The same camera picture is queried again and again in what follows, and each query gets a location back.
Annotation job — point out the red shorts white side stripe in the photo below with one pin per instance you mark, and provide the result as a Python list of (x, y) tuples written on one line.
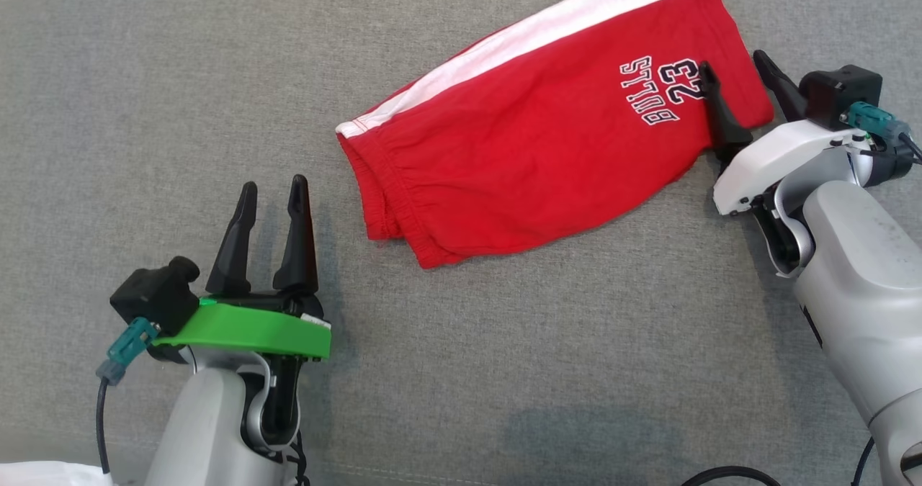
[(540, 147)]

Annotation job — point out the teal camera connector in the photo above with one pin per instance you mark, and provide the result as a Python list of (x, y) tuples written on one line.
[(875, 120), (126, 349)]

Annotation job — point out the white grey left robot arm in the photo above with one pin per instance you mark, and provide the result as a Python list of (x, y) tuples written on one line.
[(202, 428)]

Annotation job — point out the teal left camera connector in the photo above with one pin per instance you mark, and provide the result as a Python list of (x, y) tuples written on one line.
[(126, 349)]

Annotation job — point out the white robot body panel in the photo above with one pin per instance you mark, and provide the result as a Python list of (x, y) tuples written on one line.
[(50, 475)]

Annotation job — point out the teal right camera connector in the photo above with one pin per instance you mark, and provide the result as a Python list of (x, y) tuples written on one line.
[(875, 120)]

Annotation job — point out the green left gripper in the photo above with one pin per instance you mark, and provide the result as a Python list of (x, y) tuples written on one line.
[(252, 327)]

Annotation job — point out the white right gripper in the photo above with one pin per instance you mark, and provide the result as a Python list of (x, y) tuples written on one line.
[(778, 155)]

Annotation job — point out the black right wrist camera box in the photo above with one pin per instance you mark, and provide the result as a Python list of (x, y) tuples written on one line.
[(843, 93)]

